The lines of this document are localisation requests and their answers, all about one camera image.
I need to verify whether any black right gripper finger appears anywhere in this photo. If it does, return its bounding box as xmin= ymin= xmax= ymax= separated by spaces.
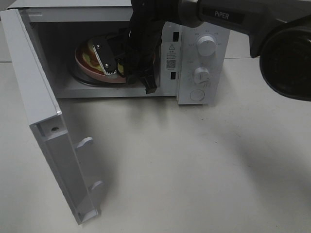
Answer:
xmin=139 ymin=73 xmax=159 ymax=95
xmin=125 ymin=71 xmax=141 ymax=85

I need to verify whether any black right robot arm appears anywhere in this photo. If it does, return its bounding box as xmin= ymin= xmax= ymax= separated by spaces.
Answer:
xmin=123 ymin=0 xmax=311 ymax=101

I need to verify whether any pink round plate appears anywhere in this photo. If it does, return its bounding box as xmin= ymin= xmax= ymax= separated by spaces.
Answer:
xmin=74 ymin=35 xmax=155 ymax=84

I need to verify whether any bread and lettuce sandwich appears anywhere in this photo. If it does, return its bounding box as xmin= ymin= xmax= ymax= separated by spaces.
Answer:
xmin=76 ymin=41 xmax=126 ymax=83

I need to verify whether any white rear table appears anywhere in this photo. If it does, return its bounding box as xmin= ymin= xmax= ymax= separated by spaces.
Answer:
xmin=225 ymin=31 xmax=251 ymax=59

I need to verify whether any upper white dial knob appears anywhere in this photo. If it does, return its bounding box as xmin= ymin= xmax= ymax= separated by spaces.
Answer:
xmin=197 ymin=35 xmax=217 ymax=56

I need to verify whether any white warning label sticker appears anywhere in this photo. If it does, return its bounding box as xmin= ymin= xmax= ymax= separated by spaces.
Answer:
xmin=165 ymin=43 xmax=177 ymax=70

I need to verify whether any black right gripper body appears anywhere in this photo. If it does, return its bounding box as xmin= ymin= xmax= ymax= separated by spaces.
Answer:
xmin=121 ymin=14 xmax=165 ymax=76

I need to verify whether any white microwave oven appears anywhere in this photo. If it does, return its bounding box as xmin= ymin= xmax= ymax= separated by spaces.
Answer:
xmin=1 ymin=0 xmax=230 ymax=108

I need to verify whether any white dial knob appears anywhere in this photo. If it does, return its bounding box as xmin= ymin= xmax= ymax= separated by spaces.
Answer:
xmin=197 ymin=35 xmax=217 ymax=56
xmin=193 ymin=67 xmax=210 ymax=84

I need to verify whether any round white door button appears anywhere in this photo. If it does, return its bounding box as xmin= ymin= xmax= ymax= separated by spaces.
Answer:
xmin=190 ymin=90 xmax=205 ymax=101

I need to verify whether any white microwave door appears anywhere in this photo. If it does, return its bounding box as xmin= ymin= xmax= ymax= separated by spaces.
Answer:
xmin=0 ymin=9 xmax=103 ymax=224

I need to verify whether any glass microwave turntable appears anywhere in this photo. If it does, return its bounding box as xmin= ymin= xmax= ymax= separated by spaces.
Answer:
xmin=67 ymin=66 xmax=139 ymax=87

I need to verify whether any lower white dial knob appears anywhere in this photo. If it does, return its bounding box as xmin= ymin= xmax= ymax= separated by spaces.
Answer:
xmin=193 ymin=67 xmax=210 ymax=84

